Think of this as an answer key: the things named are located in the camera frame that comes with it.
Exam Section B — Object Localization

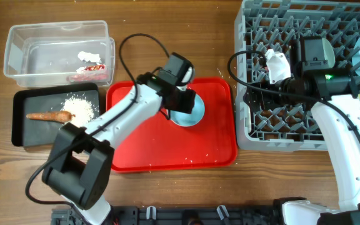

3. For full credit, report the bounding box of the blue bowl with rice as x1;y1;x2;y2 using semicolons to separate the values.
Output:
170;94;205;127

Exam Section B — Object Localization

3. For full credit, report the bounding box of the red snack wrapper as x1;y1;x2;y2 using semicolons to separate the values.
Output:
67;64;108;83

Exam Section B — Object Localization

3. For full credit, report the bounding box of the pile of white rice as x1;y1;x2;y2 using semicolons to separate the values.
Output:
61;96;99;127

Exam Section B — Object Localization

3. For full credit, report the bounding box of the white tissue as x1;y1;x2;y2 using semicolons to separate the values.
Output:
77;51;101;64

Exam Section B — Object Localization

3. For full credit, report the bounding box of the orange carrot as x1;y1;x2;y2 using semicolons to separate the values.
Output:
26;111;75;123

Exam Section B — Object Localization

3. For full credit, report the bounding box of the white plastic spoon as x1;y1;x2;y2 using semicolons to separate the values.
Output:
244;105;252;133

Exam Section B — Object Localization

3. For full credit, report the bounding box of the light green bowl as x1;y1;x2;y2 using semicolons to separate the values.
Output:
322;38;336;68

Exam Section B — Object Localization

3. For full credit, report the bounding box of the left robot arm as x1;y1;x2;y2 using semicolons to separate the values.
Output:
42;52;196;224

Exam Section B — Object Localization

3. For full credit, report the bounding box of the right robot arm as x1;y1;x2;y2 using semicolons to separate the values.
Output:
244;36;360;224

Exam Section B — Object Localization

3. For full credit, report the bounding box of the grey dishwasher rack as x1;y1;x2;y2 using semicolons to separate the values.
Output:
234;1;360;151

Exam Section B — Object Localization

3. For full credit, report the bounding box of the red serving tray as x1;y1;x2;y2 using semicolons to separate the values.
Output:
111;77;238;173

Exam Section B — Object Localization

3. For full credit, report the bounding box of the clear plastic bin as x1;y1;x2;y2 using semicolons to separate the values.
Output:
3;20;115;88

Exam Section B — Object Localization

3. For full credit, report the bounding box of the black plastic tray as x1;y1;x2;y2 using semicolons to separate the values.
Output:
11;82;100;148

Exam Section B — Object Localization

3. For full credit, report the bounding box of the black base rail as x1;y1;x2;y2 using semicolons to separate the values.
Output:
50;204;329;225

